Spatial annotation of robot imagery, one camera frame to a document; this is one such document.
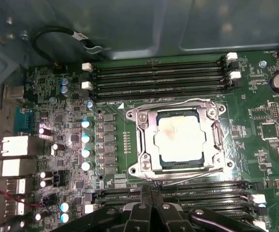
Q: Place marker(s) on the metal socket cover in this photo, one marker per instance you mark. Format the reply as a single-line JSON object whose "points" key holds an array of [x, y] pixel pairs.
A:
{"points": [[153, 140]]}

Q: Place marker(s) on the black square chip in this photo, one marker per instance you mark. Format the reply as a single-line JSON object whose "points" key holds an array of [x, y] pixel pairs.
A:
{"points": [[269, 131]]}

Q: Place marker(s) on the silver CPU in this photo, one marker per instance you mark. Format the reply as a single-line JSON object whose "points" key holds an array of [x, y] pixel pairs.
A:
{"points": [[184, 140]]}

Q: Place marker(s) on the metal locking lever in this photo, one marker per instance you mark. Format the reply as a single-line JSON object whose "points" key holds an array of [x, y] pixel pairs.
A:
{"points": [[173, 104], [195, 177]]}

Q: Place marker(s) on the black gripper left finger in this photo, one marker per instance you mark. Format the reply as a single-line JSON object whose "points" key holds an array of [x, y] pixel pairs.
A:
{"points": [[139, 220]]}

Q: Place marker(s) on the black PC case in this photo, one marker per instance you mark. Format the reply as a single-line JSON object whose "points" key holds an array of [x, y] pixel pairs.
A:
{"points": [[129, 24]]}

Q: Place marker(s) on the CPU socket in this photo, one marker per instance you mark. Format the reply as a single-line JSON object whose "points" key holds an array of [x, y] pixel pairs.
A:
{"points": [[135, 115]]}

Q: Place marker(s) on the green motherboard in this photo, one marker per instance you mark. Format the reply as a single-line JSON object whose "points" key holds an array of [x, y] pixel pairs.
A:
{"points": [[250, 157]]}

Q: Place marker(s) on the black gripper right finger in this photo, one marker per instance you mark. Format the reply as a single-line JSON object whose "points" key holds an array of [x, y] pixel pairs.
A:
{"points": [[171, 220]]}

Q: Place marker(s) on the blue-topped capacitor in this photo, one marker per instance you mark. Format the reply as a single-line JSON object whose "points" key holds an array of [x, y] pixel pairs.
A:
{"points": [[87, 124], [86, 153], [64, 206], [86, 166], [65, 217], [65, 90], [90, 104], [86, 139], [65, 82]]}

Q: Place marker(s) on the silver port block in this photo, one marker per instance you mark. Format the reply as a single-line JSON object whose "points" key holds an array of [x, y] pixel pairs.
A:
{"points": [[16, 207], [12, 93], [16, 145], [18, 186], [16, 168]]}

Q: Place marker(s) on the blue serial port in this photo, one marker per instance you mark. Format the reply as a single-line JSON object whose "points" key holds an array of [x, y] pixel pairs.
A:
{"points": [[23, 119]]}

